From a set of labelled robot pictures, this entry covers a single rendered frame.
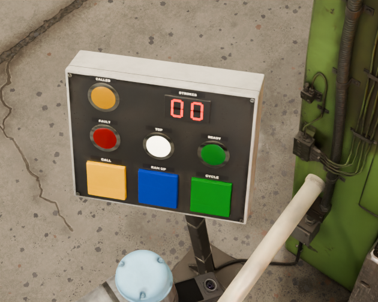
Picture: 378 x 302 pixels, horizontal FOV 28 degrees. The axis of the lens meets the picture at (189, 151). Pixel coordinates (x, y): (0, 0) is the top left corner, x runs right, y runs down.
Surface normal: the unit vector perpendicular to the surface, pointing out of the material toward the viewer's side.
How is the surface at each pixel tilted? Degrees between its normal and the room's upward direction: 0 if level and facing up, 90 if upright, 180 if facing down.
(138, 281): 0
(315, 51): 90
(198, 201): 60
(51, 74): 0
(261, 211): 0
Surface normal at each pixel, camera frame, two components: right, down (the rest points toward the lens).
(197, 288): 0.36, -0.56
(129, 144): -0.22, 0.54
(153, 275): -0.08, -0.44
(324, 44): -0.60, 0.74
